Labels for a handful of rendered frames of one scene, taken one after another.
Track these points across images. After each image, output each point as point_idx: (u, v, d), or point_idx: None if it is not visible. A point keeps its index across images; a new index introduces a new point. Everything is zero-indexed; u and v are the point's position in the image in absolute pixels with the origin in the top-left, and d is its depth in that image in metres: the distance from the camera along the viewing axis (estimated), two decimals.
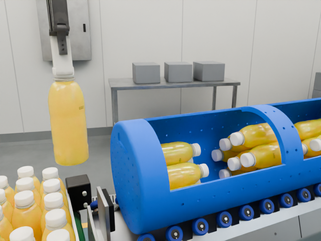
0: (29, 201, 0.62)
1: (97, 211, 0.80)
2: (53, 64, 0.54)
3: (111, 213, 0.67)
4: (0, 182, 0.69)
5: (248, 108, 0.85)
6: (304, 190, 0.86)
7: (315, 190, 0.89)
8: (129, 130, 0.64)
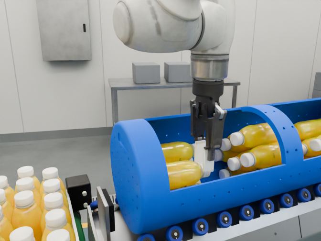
0: (29, 201, 0.62)
1: (97, 211, 0.80)
2: (195, 160, 0.74)
3: (111, 213, 0.67)
4: (0, 182, 0.69)
5: (248, 108, 0.85)
6: (304, 190, 0.86)
7: (315, 190, 0.89)
8: (129, 130, 0.64)
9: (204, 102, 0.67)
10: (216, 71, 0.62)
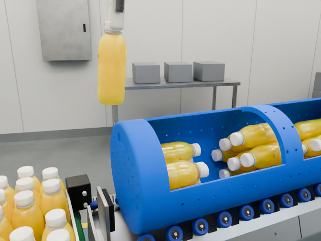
0: (29, 201, 0.62)
1: (97, 211, 0.80)
2: (104, 17, 0.64)
3: (111, 213, 0.67)
4: (0, 182, 0.69)
5: (248, 108, 0.85)
6: (304, 190, 0.86)
7: (315, 190, 0.89)
8: (129, 130, 0.64)
9: None
10: None
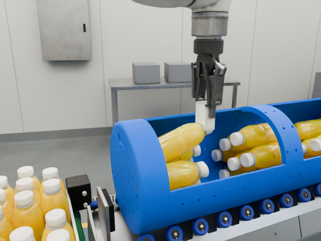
0: (29, 201, 0.62)
1: (97, 211, 0.80)
2: (196, 120, 0.77)
3: (111, 213, 0.67)
4: (0, 182, 0.69)
5: (248, 108, 0.85)
6: (304, 190, 0.86)
7: (315, 190, 0.89)
8: (129, 130, 0.64)
9: (205, 60, 0.70)
10: (216, 27, 0.65)
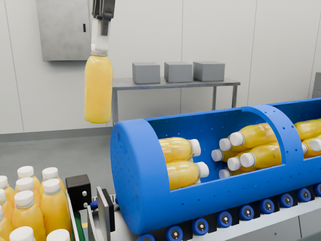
0: (29, 201, 0.62)
1: (97, 211, 0.80)
2: (91, 40, 0.68)
3: (111, 213, 0.67)
4: (0, 182, 0.69)
5: (248, 108, 0.85)
6: (304, 190, 0.86)
7: (315, 190, 0.89)
8: (129, 130, 0.64)
9: None
10: None
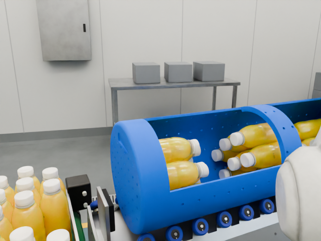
0: (29, 201, 0.62)
1: (97, 211, 0.80)
2: None
3: (111, 213, 0.67)
4: (0, 182, 0.69)
5: (248, 108, 0.85)
6: None
7: None
8: (129, 130, 0.64)
9: None
10: None
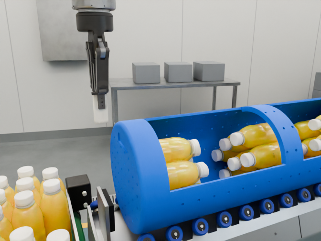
0: (29, 201, 0.62)
1: (97, 211, 0.80)
2: (107, 115, 0.64)
3: (111, 213, 0.67)
4: (0, 182, 0.69)
5: (248, 108, 0.85)
6: (304, 190, 0.86)
7: (315, 190, 0.89)
8: (129, 130, 0.64)
9: None
10: None
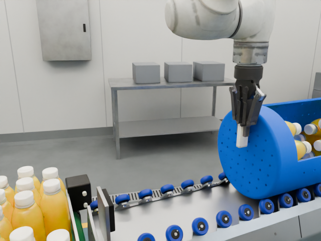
0: (29, 201, 0.62)
1: (97, 211, 0.80)
2: (246, 140, 0.82)
3: (111, 213, 0.67)
4: (0, 182, 0.69)
5: None
6: (302, 195, 0.86)
7: None
8: (259, 113, 0.79)
9: None
10: None
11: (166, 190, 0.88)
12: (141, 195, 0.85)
